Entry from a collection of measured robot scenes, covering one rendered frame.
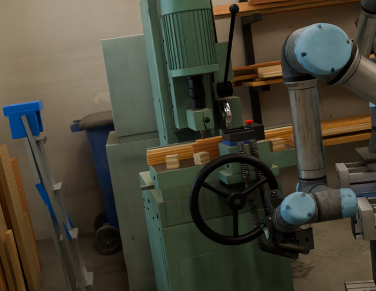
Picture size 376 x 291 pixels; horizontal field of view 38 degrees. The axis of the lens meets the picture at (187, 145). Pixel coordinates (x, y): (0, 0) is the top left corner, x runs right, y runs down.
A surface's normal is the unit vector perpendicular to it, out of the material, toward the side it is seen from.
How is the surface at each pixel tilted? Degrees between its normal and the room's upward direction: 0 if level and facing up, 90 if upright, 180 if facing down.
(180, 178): 90
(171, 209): 90
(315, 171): 90
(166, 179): 90
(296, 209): 61
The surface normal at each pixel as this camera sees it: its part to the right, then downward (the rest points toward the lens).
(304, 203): 0.07, -0.35
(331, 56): 0.02, 0.07
